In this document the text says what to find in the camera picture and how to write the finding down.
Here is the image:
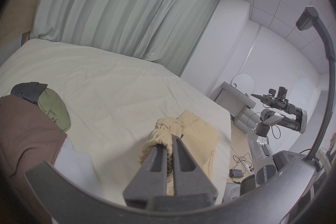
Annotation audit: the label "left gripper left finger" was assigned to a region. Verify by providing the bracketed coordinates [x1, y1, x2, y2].
[123, 143, 170, 209]

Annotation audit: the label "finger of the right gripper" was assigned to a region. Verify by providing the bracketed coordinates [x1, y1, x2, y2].
[251, 93, 267, 103]

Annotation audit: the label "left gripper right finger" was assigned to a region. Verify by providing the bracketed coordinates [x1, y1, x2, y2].
[173, 136, 218, 204]

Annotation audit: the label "beige shorts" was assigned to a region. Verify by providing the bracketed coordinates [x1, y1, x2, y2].
[138, 110, 219, 196]

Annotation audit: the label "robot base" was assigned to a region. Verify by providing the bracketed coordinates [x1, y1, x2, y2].
[273, 149, 323, 176]

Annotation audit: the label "bed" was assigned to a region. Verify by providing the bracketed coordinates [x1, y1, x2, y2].
[0, 0, 233, 208]

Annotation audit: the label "round white mirror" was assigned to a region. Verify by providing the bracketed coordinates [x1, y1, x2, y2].
[232, 74, 256, 92]

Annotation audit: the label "grey dressing table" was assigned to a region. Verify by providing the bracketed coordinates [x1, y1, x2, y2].
[214, 81, 257, 110]

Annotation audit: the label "white garment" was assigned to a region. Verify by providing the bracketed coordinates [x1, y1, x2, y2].
[54, 139, 105, 197]

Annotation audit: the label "green garment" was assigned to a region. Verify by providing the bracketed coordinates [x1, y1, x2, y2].
[37, 87, 71, 133]

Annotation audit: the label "brown garment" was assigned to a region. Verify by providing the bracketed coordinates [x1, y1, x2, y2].
[0, 94, 68, 208]

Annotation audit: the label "black garment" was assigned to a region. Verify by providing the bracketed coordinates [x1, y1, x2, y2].
[10, 82, 48, 105]

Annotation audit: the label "pale grey-green curtain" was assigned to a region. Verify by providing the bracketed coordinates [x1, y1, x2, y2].
[31, 0, 223, 78]

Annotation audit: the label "black cable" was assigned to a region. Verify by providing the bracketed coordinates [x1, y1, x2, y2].
[232, 153, 252, 169]

